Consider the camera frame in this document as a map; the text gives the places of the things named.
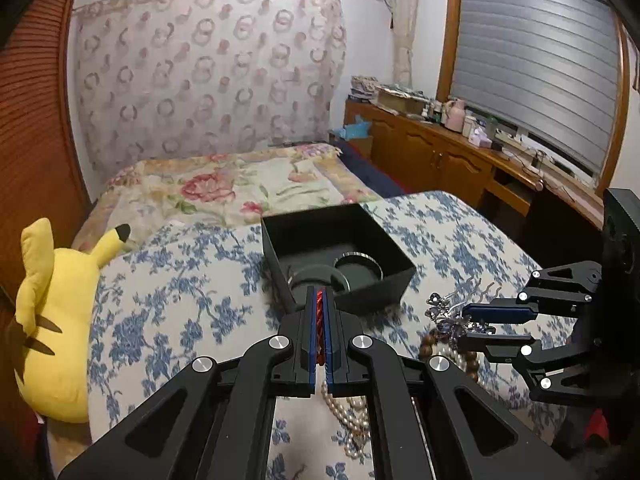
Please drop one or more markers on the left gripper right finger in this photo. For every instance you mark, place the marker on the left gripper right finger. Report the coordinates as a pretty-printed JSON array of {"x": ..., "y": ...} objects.
[{"x": 429, "y": 420}]

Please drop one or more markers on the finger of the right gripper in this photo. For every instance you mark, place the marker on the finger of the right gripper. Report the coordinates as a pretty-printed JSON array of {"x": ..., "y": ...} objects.
[
  {"x": 534, "y": 364},
  {"x": 564, "y": 291}
]

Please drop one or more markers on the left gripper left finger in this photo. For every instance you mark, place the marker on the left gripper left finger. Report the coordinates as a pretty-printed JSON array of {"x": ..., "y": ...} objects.
[{"x": 213, "y": 420}]

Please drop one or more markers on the dark metal bangle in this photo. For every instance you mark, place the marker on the dark metal bangle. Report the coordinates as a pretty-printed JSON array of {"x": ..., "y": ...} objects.
[{"x": 354, "y": 270}]

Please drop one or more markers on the black jewelry box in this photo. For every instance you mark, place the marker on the black jewelry box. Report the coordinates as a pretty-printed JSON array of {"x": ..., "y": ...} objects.
[{"x": 341, "y": 248}]

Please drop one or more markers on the pale green jade bangle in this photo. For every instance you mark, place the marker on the pale green jade bangle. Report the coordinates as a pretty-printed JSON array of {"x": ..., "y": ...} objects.
[{"x": 300, "y": 278}]

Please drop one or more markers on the blue floral bed cover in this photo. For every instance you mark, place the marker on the blue floral bed cover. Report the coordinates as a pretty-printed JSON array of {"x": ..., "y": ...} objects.
[{"x": 196, "y": 289}]

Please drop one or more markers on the wooden sideboard cabinet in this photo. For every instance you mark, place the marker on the wooden sideboard cabinet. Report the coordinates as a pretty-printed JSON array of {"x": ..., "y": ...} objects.
[{"x": 420, "y": 156}]

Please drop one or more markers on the yellow Pikachu plush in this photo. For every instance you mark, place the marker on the yellow Pikachu plush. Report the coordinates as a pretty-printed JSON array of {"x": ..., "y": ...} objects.
[{"x": 49, "y": 334}]

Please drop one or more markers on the pink thermos jug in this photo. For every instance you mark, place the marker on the pink thermos jug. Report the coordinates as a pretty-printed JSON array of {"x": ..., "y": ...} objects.
[{"x": 454, "y": 113}]

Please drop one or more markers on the grey window blind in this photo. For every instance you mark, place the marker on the grey window blind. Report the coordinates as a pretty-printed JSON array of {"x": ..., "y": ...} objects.
[{"x": 548, "y": 66}]

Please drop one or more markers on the floral beige quilt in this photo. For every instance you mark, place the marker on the floral beige quilt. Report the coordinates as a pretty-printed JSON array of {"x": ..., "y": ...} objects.
[{"x": 225, "y": 190}]

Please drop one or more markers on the blue tissue bag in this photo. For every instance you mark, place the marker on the blue tissue bag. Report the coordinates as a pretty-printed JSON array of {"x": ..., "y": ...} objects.
[{"x": 359, "y": 129}]

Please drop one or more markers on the brown slatted wardrobe door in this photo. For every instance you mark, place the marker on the brown slatted wardrobe door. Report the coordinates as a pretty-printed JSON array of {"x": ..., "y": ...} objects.
[{"x": 40, "y": 173}]

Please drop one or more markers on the lace curtain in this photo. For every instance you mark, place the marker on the lace curtain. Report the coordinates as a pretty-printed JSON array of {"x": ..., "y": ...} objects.
[{"x": 404, "y": 29}]

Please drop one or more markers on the pink patterned headboard cover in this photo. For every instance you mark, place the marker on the pink patterned headboard cover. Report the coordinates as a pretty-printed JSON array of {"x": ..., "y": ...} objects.
[{"x": 164, "y": 79}]

